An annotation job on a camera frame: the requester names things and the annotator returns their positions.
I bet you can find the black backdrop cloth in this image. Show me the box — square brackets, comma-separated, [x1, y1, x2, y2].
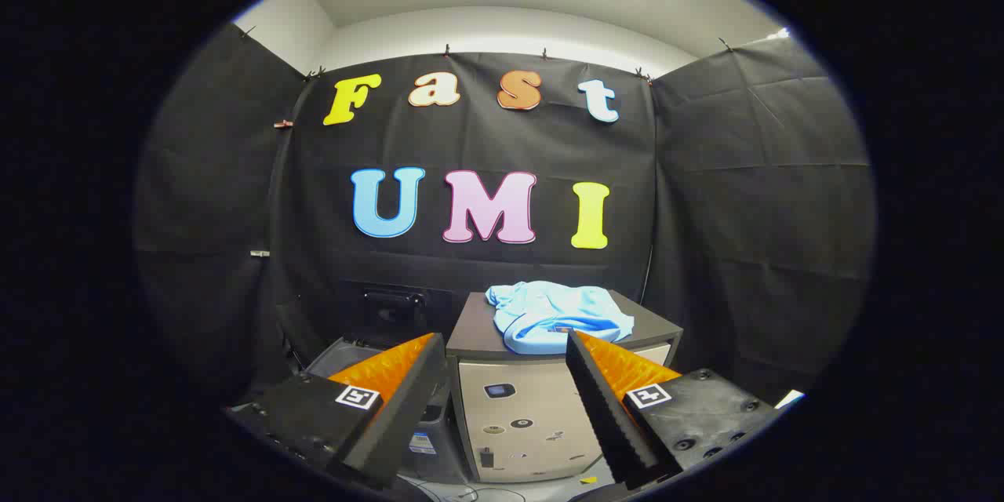
[133, 20, 877, 409]

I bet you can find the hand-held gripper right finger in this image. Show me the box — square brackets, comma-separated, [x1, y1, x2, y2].
[565, 329, 785, 491]

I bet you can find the light blue shirt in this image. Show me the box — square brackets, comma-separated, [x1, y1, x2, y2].
[485, 281, 635, 355]

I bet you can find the dark glass washing machine lid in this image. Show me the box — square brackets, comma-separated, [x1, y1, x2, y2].
[339, 280, 456, 347]

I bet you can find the beige cabinet with dark top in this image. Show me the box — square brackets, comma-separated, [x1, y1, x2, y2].
[445, 290, 684, 485]

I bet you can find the grey washing machine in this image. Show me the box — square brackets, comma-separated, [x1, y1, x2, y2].
[306, 336, 470, 485]

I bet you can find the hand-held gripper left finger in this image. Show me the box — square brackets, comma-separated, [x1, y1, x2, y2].
[224, 332, 449, 491]

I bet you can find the thin floor cable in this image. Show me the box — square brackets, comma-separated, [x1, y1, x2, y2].
[408, 478, 528, 502]

